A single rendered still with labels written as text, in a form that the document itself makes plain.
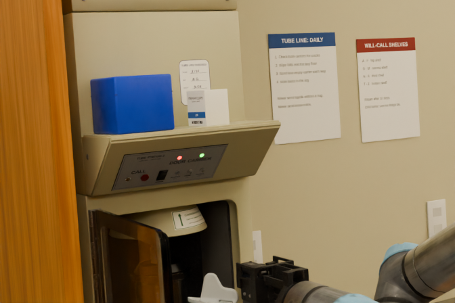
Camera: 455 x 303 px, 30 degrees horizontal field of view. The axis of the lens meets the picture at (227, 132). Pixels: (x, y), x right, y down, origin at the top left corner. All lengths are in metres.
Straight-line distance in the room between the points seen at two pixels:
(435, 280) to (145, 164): 0.49
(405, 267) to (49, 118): 0.56
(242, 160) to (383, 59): 0.93
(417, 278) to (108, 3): 0.67
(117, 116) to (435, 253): 0.51
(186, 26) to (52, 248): 0.45
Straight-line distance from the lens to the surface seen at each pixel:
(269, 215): 2.12
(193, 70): 1.50
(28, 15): 1.36
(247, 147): 1.46
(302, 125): 2.16
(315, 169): 2.19
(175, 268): 1.57
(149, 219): 1.51
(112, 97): 1.32
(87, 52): 1.42
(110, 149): 1.32
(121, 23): 1.45
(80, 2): 1.42
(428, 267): 1.19
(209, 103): 1.42
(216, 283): 1.31
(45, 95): 1.31
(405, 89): 2.39
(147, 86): 1.34
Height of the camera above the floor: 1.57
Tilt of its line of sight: 3 degrees down
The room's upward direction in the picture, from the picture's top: 4 degrees counter-clockwise
